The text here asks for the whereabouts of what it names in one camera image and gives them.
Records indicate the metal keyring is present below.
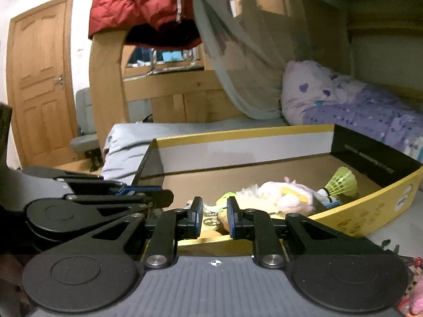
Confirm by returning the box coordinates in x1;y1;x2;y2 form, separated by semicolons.
202;212;220;233

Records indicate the wooden bunk bed frame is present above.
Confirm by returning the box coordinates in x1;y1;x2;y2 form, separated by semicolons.
89;0;423;172

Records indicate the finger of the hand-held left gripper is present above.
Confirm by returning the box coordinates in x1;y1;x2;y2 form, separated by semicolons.
94;190;174;222
71;181;164;196

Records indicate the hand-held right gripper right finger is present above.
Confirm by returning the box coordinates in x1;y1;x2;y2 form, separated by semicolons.
227;197;391;269

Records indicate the yellow-green shuttlecock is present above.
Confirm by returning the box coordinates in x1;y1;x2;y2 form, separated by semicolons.
318;167;359;204

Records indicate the pink heart-print pillow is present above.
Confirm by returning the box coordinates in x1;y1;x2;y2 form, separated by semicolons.
280;60;359;127

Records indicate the white plush toy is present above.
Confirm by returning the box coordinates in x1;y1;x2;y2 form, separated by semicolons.
238;176;318;216

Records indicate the grey chair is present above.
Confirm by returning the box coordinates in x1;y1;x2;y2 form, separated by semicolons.
69;87;154;172

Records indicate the red puffer jacket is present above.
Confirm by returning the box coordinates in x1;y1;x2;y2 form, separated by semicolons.
88;0;203;49

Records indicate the pile of toys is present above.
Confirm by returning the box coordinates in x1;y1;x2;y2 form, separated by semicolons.
380;241;423;317

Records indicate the purple dotted quilt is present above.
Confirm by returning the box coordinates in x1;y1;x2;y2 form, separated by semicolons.
302;75;423;165

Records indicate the yellow cardboard box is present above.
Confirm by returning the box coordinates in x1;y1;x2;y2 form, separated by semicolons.
131;124;423;261

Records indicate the grey mosquito net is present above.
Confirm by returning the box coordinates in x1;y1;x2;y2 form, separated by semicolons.
183;0;351;120

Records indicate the wooden door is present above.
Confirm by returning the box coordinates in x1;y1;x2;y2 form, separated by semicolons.
7;0;79;170

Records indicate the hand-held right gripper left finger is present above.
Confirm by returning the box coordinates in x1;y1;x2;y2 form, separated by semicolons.
82;196;203;269

